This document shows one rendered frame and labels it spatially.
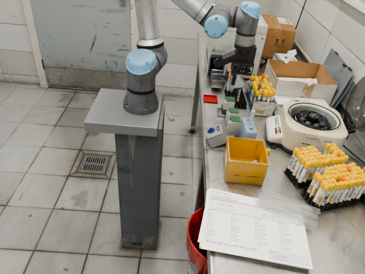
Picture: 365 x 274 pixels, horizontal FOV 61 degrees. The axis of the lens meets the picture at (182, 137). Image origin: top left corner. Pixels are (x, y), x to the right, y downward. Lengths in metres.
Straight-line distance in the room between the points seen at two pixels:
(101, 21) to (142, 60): 1.86
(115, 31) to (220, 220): 2.39
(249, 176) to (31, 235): 1.43
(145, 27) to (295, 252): 0.96
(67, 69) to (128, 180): 2.03
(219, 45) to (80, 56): 1.84
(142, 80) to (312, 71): 0.95
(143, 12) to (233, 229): 0.86
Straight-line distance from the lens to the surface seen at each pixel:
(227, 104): 1.38
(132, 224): 1.75
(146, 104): 1.28
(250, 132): 1.16
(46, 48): 3.32
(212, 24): 1.09
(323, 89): 1.58
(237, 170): 1.04
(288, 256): 0.93
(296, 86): 1.53
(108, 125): 1.24
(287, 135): 1.25
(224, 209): 0.98
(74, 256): 1.95
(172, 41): 3.07
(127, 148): 1.37
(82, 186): 2.29
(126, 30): 3.03
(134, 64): 1.21
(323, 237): 1.04
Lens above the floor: 1.62
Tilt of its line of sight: 37 degrees down
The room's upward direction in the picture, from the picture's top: 6 degrees clockwise
